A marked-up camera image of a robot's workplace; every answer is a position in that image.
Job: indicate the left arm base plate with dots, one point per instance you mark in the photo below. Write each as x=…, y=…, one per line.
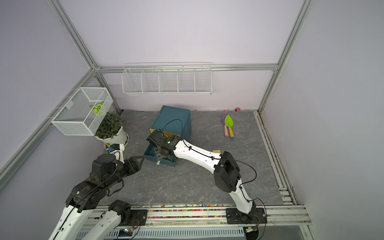
x=133, y=218

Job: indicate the white wire basket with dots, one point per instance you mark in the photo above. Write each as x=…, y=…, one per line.
x=76, y=118

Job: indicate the long white wire shelf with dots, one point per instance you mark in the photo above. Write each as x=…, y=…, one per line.
x=193, y=78

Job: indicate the white flower pot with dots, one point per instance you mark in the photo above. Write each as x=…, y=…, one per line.
x=120, y=138

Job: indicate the green toy shovel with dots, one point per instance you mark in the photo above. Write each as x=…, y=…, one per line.
x=229, y=122

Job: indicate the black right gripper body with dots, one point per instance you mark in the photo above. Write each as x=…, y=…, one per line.
x=157, y=151

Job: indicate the teal drawer cabinet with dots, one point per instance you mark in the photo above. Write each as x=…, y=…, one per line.
x=173, y=121

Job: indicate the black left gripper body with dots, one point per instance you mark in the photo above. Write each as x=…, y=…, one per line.
x=128, y=168

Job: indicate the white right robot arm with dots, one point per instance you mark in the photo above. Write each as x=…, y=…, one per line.
x=225, y=169

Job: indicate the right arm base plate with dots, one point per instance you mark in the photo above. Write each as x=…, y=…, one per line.
x=256, y=216

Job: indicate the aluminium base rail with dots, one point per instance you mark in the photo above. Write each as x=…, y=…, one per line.
x=194, y=222

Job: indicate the purple toy shovel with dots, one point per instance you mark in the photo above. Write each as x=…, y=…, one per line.
x=226, y=132

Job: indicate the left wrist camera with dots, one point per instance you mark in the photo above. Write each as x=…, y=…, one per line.
x=118, y=151

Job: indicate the white pot saucer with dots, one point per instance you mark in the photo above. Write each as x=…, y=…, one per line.
x=110, y=147

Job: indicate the green potted plant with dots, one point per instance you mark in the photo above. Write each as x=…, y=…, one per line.
x=109, y=126

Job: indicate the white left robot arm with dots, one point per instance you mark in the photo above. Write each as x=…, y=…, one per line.
x=107, y=170

